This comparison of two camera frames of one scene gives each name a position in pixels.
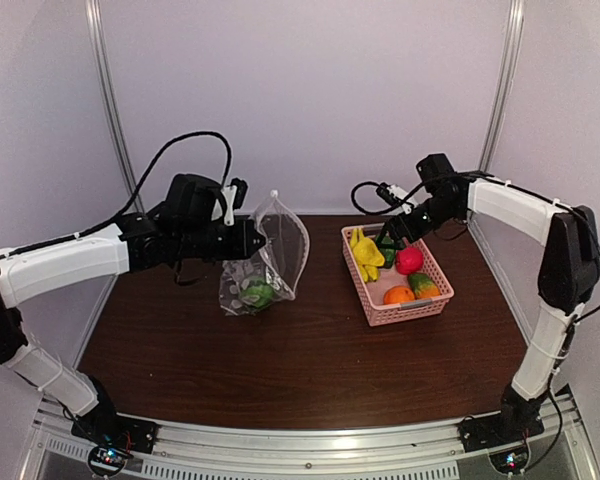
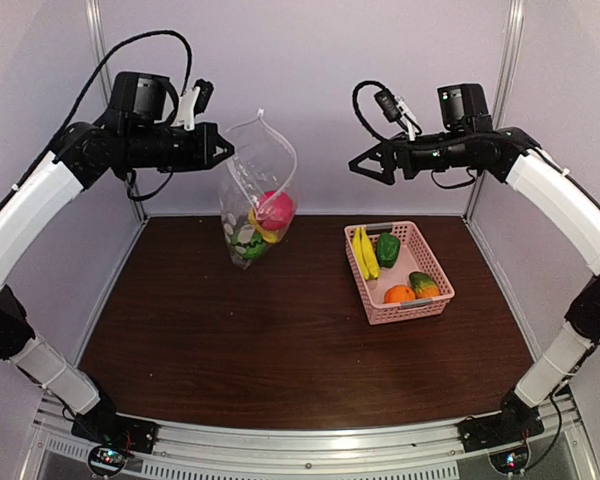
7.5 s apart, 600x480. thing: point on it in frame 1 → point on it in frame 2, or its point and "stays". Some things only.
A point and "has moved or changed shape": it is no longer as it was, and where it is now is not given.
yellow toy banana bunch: (367, 272) stays
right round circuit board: (511, 461) stays
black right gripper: (395, 226) → (386, 151)
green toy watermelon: (258, 295) has moved or changed shape
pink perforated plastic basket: (372, 293) stays
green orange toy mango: (423, 286) stays
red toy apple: (409, 260) → (274, 210)
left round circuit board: (105, 461) stays
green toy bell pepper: (387, 245) stays
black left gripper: (242, 250) → (206, 158)
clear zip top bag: (273, 274) → (257, 190)
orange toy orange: (397, 294) stays
